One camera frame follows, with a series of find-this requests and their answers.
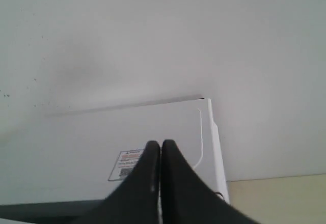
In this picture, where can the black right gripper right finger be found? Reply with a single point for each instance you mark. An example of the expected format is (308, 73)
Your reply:
(185, 198)

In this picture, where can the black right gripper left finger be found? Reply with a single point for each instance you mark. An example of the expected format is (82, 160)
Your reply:
(136, 199)

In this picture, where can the white Midea microwave oven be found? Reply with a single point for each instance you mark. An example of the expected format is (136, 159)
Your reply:
(58, 167)

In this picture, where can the warning label sticker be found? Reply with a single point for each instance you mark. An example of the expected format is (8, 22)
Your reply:
(124, 164)

